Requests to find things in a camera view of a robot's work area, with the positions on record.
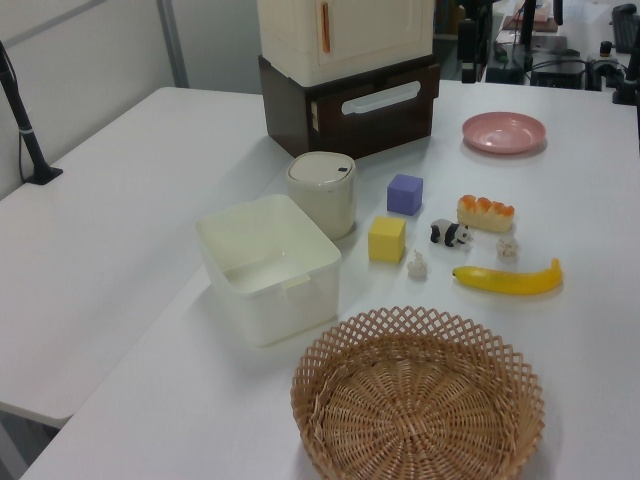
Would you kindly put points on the black clamp mount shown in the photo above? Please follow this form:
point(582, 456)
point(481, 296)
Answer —
point(625, 87)

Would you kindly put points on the purple foam cube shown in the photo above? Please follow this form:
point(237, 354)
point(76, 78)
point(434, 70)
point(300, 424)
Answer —
point(404, 196)

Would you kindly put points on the yellow toy banana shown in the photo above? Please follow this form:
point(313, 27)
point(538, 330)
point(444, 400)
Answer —
point(500, 281)

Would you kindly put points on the woven wicker basket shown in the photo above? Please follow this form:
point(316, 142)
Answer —
point(415, 415)

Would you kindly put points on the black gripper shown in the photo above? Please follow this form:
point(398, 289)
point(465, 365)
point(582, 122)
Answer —
point(470, 42)

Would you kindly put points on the black and white panda figure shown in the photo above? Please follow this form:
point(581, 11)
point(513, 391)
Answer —
point(449, 233)

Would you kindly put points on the toy bread with orange glaze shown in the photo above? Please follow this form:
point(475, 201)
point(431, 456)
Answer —
point(485, 216)

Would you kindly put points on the pink plastic plate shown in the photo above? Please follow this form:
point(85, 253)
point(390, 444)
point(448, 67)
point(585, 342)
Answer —
point(502, 131)

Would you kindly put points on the yellow foam cube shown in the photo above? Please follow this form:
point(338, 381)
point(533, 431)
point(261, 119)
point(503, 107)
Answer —
point(385, 240)

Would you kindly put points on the small white knotted ball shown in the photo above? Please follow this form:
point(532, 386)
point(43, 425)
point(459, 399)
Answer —
point(417, 267)
point(506, 248)

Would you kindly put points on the small beige lidded trash can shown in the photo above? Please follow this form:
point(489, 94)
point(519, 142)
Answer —
point(325, 200)

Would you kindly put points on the black camera stand pole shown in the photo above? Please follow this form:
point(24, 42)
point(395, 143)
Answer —
point(27, 135)

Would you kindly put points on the black electronics box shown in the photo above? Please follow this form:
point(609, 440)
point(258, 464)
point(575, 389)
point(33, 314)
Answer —
point(565, 76)

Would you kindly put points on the cream plastic storage box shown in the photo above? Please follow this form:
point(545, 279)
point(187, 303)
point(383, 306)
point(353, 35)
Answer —
point(280, 300)

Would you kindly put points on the black keyboard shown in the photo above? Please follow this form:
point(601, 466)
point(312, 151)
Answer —
point(623, 27)

